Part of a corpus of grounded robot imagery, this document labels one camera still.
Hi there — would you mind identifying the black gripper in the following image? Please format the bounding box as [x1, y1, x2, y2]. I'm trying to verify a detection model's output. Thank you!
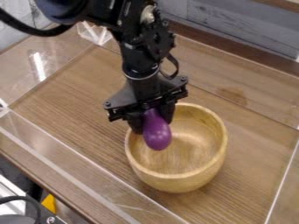
[102, 75, 188, 135]

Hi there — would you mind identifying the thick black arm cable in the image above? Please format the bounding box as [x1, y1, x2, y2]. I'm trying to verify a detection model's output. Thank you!
[0, 7, 74, 38]

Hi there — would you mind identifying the brown wooden bowl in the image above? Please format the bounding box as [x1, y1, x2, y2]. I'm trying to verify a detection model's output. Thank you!
[124, 102, 228, 193]

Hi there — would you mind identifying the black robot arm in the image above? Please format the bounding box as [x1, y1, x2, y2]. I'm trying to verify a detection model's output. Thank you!
[34, 0, 188, 134]

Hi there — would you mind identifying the purple toy eggplant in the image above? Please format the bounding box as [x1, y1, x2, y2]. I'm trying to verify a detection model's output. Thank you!
[142, 108, 172, 151]

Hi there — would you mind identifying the black cable bottom left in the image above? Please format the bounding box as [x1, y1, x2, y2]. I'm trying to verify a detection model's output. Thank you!
[0, 195, 42, 224]

